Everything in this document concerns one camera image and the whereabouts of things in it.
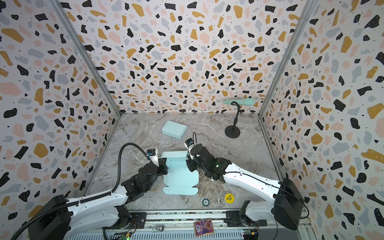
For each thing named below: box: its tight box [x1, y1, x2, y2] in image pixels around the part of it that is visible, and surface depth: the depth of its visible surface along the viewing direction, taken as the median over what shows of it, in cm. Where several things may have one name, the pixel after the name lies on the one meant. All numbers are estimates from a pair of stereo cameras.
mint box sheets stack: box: [161, 151, 199, 196], surface depth 81 cm
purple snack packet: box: [194, 218, 215, 237], surface depth 72 cm
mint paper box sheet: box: [161, 120, 188, 140], surface depth 109 cm
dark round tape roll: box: [202, 198, 210, 207], surface depth 81 cm
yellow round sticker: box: [224, 193, 235, 204], surface depth 83 cm
